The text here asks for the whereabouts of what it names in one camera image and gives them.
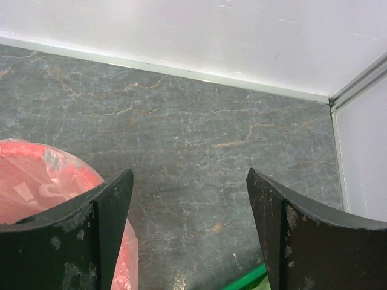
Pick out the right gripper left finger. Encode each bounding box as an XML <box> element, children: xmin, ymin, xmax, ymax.
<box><xmin>1</xmin><ymin>169</ymin><xmax>134</xmax><ymax>289</ymax></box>

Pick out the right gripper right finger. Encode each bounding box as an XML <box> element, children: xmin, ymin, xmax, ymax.
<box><xmin>246</xmin><ymin>169</ymin><xmax>386</xmax><ymax>289</ymax></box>

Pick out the green vegetable tray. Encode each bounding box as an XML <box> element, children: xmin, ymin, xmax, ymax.
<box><xmin>223</xmin><ymin>264</ymin><xmax>267</xmax><ymax>290</ymax></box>

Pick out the green leafy vegetable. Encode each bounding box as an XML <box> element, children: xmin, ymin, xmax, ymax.
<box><xmin>244</xmin><ymin>274</ymin><xmax>271</xmax><ymax>290</ymax></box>

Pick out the pink plastic bin liner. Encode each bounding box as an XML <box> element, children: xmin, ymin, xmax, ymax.
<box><xmin>1</xmin><ymin>139</ymin><xmax>139</xmax><ymax>289</ymax></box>

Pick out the red plastic waste basket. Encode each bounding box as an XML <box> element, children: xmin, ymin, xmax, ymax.
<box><xmin>1</xmin><ymin>139</ymin><xmax>103</xmax><ymax>202</ymax></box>

